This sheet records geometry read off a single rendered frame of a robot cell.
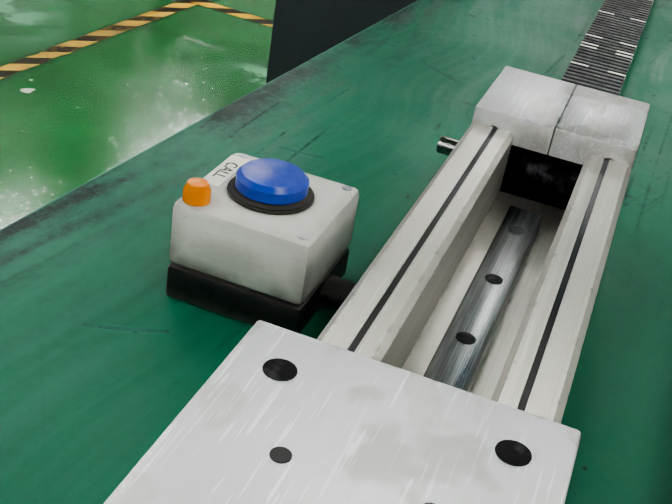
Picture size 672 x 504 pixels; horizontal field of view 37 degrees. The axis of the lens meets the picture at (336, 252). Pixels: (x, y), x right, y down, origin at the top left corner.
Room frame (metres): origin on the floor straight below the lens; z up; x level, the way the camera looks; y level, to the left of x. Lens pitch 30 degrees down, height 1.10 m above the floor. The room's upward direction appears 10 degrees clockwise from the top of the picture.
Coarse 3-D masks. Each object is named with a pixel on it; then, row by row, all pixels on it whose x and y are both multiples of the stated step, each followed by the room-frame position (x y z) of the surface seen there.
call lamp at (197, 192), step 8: (192, 184) 0.46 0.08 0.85; (200, 184) 0.46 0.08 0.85; (208, 184) 0.47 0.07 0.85; (184, 192) 0.46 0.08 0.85; (192, 192) 0.46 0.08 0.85; (200, 192) 0.46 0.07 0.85; (208, 192) 0.46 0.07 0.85; (184, 200) 0.46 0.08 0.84; (192, 200) 0.46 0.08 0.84; (200, 200) 0.46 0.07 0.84; (208, 200) 0.46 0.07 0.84
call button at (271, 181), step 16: (256, 160) 0.50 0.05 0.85; (272, 160) 0.50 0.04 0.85; (240, 176) 0.48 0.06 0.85; (256, 176) 0.48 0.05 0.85; (272, 176) 0.48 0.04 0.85; (288, 176) 0.49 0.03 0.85; (304, 176) 0.49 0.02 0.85; (240, 192) 0.48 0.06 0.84; (256, 192) 0.47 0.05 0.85; (272, 192) 0.47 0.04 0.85; (288, 192) 0.47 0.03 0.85; (304, 192) 0.48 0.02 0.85
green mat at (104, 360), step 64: (448, 0) 1.15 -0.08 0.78; (512, 0) 1.20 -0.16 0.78; (576, 0) 1.25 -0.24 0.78; (320, 64) 0.87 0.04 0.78; (384, 64) 0.90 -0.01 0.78; (448, 64) 0.93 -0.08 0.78; (512, 64) 0.96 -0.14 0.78; (640, 64) 1.04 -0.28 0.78; (192, 128) 0.69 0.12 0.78; (256, 128) 0.71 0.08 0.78; (320, 128) 0.73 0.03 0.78; (384, 128) 0.75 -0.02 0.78; (448, 128) 0.77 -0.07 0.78; (128, 192) 0.57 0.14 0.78; (384, 192) 0.64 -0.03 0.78; (640, 192) 0.71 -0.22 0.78; (0, 256) 0.47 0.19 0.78; (64, 256) 0.48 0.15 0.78; (128, 256) 0.50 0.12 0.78; (640, 256) 0.61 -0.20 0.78; (0, 320) 0.41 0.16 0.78; (64, 320) 0.42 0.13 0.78; (128, 320) 0.43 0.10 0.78; (192, 320) 0.44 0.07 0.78; (320, 320) 0.46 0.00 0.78; (640, 320) 0.52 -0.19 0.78; (0, 384) 0.37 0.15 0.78; (64, 384) 0.37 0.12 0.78; (128, 384) 0.38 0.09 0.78; (192, 384) 0.39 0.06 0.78; (576, 384) 0.45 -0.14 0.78; (640, 384) 0.46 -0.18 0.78; (0, 448) 0.32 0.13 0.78; (64, 448) 0.33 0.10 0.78; (128, 448) 0.34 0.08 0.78; (640, 448) 0.40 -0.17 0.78
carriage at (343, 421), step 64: (256, 384) 0.24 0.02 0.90; (320, 384) 0.25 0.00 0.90; (384, 384) 0.25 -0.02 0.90; (192, 448) 0.21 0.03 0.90; (256, 448) 0.21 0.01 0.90; (320, 448) 0.22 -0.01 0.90; (384, 448) 0.22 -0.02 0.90; (448, 448) 0.23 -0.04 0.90; (512, 448) 0.23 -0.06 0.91; (576, 448) 0.24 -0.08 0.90
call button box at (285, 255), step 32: (224, 192) 0.48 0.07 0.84; (320, 192) 0.50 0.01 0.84; (352, 192) 0.51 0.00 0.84; (192, 224) 0.46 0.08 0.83; (224, 224) 0.45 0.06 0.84; (256, 224) 0.45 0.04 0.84; (288, 224) 0.46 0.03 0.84; (320, 224) 0.46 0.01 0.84; (352, 224) 0.51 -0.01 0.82; (192, 256) 0.46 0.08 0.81; (224, 256) 0.45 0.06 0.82; (256, 256) 0.45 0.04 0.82; (288, 256) 0.44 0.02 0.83; (320, 256) 0.46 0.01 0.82; (192, 288) 0.46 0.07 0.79; (224, 288) 0.45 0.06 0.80; (256, 288) 0.45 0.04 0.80; (288, 288) 0.44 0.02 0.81; (320, 288) 0.47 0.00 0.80; (352, 288) 0.47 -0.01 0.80; (256, 320) 0.45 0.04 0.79; (288, 320) 0.44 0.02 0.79
